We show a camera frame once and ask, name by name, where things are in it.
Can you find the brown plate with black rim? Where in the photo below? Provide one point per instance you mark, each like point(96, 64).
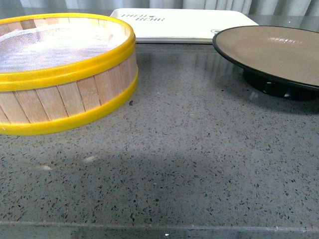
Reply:
point(278, 61)

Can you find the white bear print tray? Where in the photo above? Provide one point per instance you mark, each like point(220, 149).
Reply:
point(198, 26)

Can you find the yellow rimmed bamboo steamer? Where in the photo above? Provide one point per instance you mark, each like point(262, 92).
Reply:
point(64, 97)

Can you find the white mesh steamer liner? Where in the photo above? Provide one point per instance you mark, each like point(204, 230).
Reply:
point(55, 45)

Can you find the grey pleated curtain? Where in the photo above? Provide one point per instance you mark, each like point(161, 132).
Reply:
point(257, 7)

